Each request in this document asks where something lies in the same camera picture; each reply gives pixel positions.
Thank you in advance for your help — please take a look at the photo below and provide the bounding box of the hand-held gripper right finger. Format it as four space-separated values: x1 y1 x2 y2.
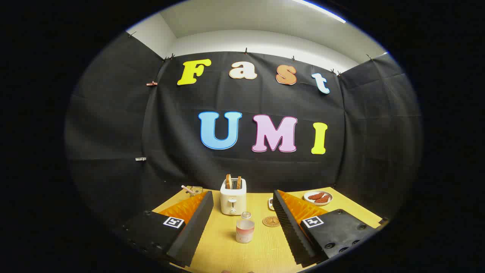
272 189 381 266

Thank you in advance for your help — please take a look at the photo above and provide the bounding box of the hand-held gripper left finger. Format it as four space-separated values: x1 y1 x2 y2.
122 190 214 268

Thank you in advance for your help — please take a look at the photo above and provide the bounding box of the clear juice bottle pink label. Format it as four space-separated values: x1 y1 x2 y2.
236 211 255 243

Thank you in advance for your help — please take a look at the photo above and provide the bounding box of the wooden table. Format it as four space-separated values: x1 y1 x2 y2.
152 187 383 273

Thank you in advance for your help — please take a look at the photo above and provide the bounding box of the white round plate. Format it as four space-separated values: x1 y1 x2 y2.
304 190 333 206

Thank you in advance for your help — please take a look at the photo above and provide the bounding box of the white toaster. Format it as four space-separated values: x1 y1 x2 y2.
220 178 247 216

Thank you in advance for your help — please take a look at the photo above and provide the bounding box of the black backdrop cloth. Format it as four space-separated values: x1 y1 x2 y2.
64 32 423 235

